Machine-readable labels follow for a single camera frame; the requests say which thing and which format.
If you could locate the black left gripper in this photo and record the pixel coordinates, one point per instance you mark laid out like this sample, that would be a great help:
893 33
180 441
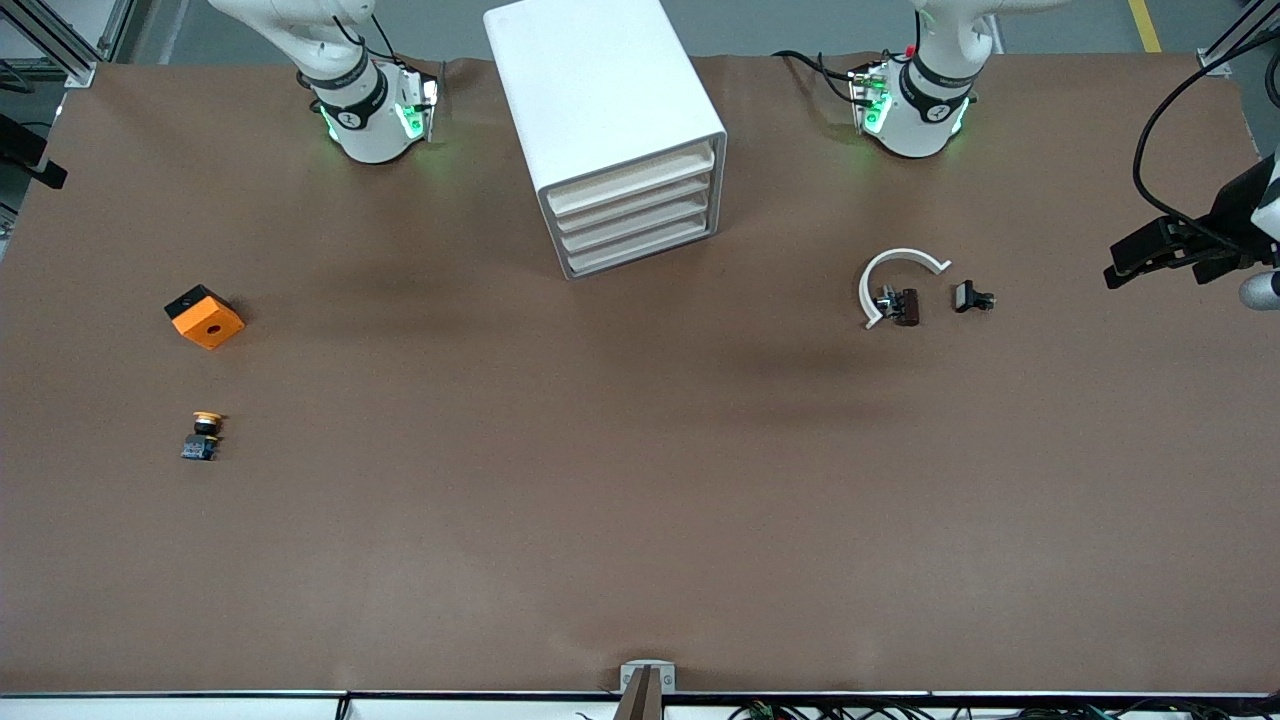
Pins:
1232 213

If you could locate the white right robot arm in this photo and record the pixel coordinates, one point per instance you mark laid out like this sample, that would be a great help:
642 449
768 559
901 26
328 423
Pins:
360 130

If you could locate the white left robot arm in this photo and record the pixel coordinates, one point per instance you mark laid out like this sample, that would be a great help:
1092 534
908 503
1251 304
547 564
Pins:
920 130

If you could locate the yellow push button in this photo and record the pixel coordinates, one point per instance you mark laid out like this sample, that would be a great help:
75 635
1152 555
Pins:
200 445

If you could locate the small black electrical component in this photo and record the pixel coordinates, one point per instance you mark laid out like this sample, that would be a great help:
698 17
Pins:
966 296

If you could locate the small brown electrical component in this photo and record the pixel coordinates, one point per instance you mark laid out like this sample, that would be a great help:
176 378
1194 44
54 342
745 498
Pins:
907 307

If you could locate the orange and black box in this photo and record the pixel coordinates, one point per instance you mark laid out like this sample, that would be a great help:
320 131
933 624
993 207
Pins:
210 325

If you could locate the brown table cover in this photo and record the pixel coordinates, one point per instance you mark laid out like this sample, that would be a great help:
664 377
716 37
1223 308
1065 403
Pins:
640 500

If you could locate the black table edge strip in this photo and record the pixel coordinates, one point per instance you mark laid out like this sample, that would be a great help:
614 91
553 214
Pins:
200 694

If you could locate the aluminium frame profile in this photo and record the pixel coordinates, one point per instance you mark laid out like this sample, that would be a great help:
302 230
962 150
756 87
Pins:
60 50
1235 40

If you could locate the grey frame post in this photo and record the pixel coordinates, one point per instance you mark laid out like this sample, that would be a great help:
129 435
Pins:
118 25

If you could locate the white table rail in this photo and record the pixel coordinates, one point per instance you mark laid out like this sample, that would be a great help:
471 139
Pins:
150 710

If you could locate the grey metal bracket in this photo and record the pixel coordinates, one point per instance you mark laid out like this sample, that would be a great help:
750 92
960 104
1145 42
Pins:
628 672

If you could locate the brown post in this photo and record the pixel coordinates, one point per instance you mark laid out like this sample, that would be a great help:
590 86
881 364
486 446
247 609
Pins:
640 700

